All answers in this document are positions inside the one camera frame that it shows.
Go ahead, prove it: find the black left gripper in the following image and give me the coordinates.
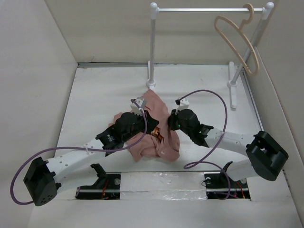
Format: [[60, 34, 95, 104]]
[[122, 109, 158, 143]]

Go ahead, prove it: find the pink t-shirt with pixel print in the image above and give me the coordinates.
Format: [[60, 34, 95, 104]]
[[108, 89, 181, 163]]

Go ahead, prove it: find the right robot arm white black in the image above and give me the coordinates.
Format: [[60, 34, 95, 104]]
[[168, 109, 289, 187]]

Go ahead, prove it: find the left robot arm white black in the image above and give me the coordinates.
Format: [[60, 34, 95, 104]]
[[23, 111, 159, 206]]

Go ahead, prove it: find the wooden clothes hanger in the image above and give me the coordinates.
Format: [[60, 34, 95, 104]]
[[214, 3, 259, 76]]

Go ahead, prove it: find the white clothes rack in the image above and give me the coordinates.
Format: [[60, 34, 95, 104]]
[[146, 0, 275, 110]]

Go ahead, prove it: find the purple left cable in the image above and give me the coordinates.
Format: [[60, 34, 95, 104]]
[[9, 98, 149, 205]]

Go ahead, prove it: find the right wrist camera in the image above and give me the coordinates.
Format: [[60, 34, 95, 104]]
[[175, 98, 190, 111]]

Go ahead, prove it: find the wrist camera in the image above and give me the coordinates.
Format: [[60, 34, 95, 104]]
[[130, 96, 147, 116], [175, 98, 190, 111]]

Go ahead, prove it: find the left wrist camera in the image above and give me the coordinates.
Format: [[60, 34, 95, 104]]
[[130, 96, 147, 116]]

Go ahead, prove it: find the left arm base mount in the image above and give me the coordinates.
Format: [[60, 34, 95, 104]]
[[75, 163, 121, 200]]

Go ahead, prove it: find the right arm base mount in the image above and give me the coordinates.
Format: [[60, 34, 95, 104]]
[[201, 161, 251, 200]]

